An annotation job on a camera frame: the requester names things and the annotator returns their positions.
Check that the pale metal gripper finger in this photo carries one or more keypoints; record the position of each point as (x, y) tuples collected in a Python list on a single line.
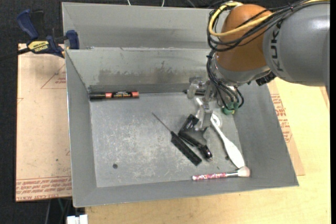
[(206, 120), (193, 86)]

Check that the black folding tool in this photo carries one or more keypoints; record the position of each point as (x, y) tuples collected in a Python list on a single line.
[(194, 139)]

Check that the black tail comb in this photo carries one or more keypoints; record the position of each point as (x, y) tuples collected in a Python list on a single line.
[(185, 148)]

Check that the white plastic utensil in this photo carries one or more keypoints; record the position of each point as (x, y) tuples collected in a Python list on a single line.
[(232, 150)]

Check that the pink makeup brush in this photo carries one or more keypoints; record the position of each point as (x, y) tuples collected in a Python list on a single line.
[(218, 175)]

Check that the grey metal bin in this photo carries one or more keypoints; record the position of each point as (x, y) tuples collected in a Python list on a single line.
[(136, 144)]

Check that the black and orange marker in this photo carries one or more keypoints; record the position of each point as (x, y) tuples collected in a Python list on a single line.
[(115, 95)]

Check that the brown cardboard board red print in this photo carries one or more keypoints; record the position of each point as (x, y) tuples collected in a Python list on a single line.
[(39, 126)]

